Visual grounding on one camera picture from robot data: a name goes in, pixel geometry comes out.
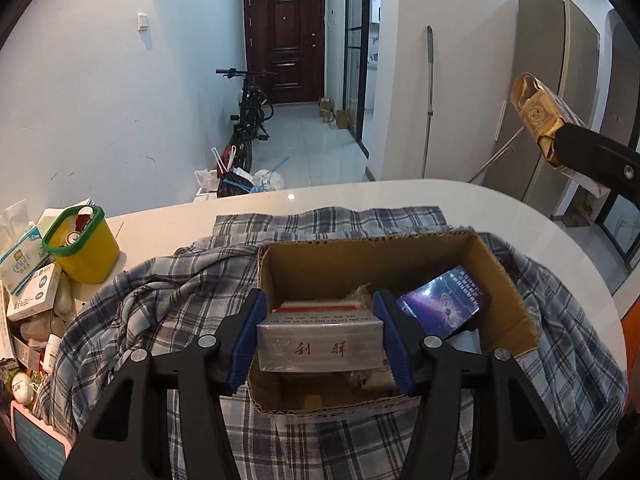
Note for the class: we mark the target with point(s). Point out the patterned glass inner door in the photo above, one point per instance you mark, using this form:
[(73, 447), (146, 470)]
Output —
[(620, 230)]

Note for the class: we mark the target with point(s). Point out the drink can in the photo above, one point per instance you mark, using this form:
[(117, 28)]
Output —
[(75, 238)]

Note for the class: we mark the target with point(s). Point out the white blue flat box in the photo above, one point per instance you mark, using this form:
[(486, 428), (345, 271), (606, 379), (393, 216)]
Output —
[(35, 292)]

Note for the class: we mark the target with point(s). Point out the white light switch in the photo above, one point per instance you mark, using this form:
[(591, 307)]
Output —
[(143, 21)]

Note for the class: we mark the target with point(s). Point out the black bicycle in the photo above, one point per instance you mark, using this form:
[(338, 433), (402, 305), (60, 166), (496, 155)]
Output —
[(247, 120)]

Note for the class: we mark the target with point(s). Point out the dark brown entrance door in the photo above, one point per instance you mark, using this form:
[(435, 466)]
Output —
[(285, 40)]

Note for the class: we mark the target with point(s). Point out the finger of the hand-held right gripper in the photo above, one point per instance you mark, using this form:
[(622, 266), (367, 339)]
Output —
[(595, 160)]

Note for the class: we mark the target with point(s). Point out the dark blue cigarette box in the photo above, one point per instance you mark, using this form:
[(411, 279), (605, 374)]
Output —
[(445, 305)]

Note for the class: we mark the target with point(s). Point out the pink cased tablet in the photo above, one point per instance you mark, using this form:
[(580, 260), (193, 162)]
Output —
[(40, 440)]

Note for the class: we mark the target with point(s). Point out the yellow bin with green rim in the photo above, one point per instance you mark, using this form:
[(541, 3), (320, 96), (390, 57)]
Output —
[(87, 260)]

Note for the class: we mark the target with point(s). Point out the red white cigarette box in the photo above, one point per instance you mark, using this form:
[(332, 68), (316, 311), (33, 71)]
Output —
[(320, 345)]

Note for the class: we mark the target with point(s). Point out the black framed glass sliding door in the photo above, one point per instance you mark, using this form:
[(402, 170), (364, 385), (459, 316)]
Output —
[(357, 50)]

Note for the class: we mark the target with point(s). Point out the white round jar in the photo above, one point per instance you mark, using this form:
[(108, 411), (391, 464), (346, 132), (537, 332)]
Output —
[(22, 385)]

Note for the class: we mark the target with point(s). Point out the blue white plastic bag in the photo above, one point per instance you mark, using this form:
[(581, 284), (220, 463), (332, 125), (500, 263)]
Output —
[(267, 181)]

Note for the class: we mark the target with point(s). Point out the blue plaid cloth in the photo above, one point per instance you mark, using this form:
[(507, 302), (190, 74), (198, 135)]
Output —
[(175, 280)]

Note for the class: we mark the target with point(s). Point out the gold cigarette box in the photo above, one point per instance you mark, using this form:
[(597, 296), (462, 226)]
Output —
[(537, 110)]

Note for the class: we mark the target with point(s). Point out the blue white tissue pack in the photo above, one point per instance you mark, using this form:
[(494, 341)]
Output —
[(22, 260)]

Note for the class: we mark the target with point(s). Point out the leaning wooden stick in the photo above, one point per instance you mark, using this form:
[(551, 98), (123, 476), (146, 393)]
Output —
[(495, 152)]

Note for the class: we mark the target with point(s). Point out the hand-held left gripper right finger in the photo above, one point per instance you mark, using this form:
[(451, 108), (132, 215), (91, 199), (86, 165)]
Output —
[(395, 340)]

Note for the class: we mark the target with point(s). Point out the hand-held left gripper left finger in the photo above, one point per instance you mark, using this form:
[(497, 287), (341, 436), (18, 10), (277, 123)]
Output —
[(247, 340)]

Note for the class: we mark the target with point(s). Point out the beige refrigerator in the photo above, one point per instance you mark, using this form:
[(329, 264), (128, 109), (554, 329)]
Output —
[(540, 50)]

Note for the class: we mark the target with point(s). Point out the red wrapper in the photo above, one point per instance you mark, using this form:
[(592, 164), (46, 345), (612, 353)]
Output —
[(82, 220)]

